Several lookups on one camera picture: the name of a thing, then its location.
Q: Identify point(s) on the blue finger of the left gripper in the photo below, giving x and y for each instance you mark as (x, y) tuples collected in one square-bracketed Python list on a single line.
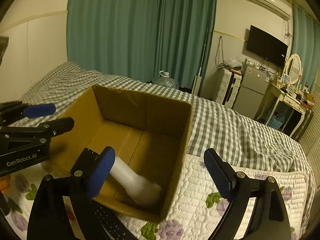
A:
[(13, 111), (43, 130)]

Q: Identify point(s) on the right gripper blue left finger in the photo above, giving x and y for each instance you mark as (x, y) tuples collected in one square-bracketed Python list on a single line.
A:
[(48, 218)]

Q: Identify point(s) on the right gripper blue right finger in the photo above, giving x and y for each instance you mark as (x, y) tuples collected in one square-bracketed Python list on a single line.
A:
[(269, 219)]

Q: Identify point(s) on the black remote control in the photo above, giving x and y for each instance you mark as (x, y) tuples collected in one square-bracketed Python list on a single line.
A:
[(113, 228)]

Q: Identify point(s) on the white plastic bottle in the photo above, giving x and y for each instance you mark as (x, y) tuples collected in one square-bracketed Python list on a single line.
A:
[(141, 190)]

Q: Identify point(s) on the left hand orange glove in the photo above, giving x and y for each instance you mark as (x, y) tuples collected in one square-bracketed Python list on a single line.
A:
[(5, 184)]

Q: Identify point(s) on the white floral quilt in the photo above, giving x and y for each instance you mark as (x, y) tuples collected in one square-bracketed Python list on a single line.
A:
[(196, 209)]

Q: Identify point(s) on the grey checkered bed sheet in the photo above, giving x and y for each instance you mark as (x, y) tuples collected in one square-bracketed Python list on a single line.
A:
[(237, 139)]

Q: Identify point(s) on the white dressing table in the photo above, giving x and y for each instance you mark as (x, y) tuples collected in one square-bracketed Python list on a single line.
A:
[(276, 100)]

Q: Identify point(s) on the brown cardboard box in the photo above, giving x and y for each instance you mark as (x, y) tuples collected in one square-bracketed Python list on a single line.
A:
[(149, 132)]

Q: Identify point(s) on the silver small refrigerator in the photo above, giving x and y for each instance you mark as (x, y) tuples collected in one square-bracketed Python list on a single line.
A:
[(251, 91)]

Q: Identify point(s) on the white suitcase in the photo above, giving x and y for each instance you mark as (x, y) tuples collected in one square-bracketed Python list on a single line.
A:
[(228, 83)]

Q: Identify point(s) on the large green curtain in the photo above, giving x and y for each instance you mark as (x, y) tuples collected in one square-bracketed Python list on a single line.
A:
[(139, 38)]

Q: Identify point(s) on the white upright mop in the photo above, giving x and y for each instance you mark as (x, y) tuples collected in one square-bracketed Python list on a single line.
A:
[(197, 79)]

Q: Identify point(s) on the oval white vanity mirror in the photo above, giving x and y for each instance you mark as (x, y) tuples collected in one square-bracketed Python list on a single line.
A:
[(293, 70)]

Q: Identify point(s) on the clear water jug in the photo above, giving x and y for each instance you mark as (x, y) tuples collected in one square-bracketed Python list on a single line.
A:
[(164, 80)]

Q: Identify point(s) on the right green curtain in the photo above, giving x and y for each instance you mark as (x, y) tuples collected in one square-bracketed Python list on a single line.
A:
[(306, 45)]

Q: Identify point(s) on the white air conditioner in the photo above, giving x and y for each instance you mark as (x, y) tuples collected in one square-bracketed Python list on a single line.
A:
[(276, 6)]

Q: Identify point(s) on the black wall television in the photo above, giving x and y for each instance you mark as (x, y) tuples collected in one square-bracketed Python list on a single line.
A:
[(267, 46)]

